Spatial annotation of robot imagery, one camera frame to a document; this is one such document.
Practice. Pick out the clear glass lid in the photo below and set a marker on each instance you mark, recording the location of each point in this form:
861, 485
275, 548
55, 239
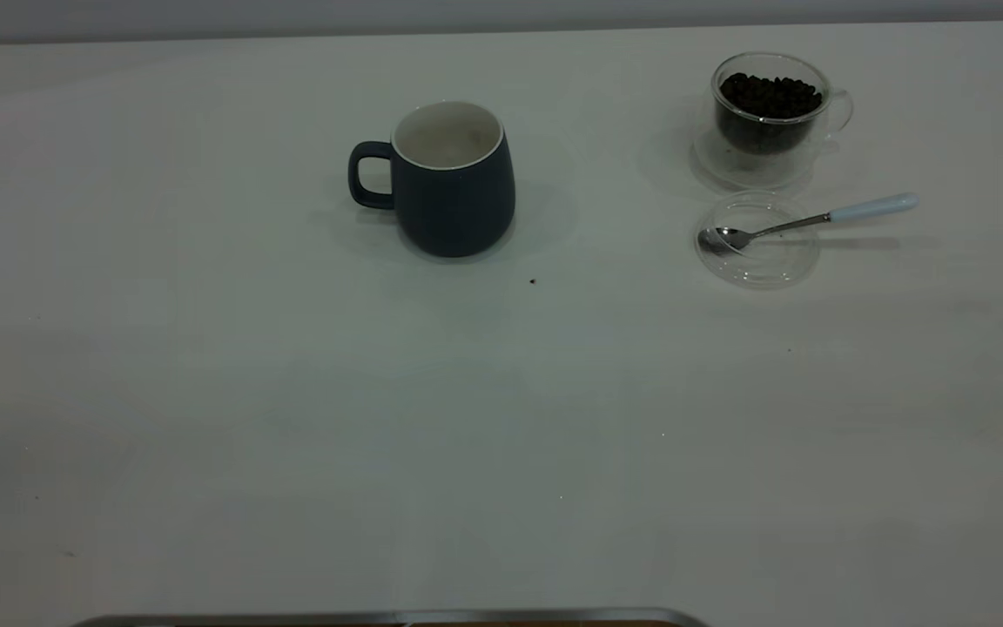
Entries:
763, 266

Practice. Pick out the coffee beans in glass cup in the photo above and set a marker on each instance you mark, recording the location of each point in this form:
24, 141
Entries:
768, 100

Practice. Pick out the clear glass cup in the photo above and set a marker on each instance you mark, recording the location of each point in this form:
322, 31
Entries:
763, 170

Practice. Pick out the dark grey ceramic mug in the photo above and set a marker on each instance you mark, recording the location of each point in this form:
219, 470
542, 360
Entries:
454, 205

